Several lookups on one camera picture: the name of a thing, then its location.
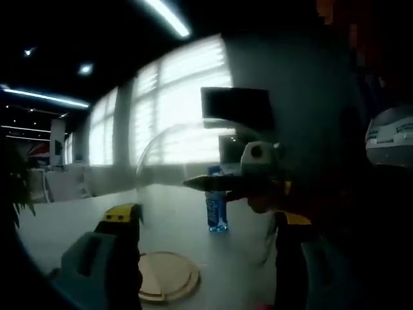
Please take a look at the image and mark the white chest-worn device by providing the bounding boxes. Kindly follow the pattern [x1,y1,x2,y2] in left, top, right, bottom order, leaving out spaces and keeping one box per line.
[364,105,413,168]

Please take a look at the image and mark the black wall monitor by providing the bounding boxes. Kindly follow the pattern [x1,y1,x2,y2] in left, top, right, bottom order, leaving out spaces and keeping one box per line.
[199,86,272,130]

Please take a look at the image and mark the person's dark clothed torso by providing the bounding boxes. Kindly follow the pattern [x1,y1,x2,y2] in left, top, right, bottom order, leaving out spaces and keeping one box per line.
[283,57,413,310]

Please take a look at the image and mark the round wooden base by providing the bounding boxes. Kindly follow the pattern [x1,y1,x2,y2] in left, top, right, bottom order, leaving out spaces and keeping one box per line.
[137,251,201,304]

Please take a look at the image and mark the red blue wall graphic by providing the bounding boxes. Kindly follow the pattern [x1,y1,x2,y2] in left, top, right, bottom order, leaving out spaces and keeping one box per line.
[27,141,52,160]

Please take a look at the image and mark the green plant in white pot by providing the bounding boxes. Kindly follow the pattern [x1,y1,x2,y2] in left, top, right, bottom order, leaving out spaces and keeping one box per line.
[0,138,37,229]

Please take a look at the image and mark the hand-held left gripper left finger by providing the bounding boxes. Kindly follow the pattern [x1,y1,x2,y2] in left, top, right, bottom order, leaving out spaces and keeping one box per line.
[60,202,145,310]

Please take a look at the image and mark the person's right hand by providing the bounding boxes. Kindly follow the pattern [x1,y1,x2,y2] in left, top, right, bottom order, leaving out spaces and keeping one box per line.
[247,192,293,216]

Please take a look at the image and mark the clear glass dome cover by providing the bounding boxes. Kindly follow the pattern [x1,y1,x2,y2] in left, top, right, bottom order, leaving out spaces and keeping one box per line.
[135,118,285,269]

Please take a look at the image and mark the long ceiling light strip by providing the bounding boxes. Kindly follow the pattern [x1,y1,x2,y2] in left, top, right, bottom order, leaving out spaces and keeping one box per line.
[141,0,192,38]
[0,85,90,109]

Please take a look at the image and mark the blue drink bottle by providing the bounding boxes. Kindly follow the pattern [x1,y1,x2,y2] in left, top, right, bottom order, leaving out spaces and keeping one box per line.
[205,166,229,233]

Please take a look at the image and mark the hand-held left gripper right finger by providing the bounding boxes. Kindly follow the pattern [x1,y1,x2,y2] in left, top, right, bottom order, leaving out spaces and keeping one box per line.
[273,209,336,310]

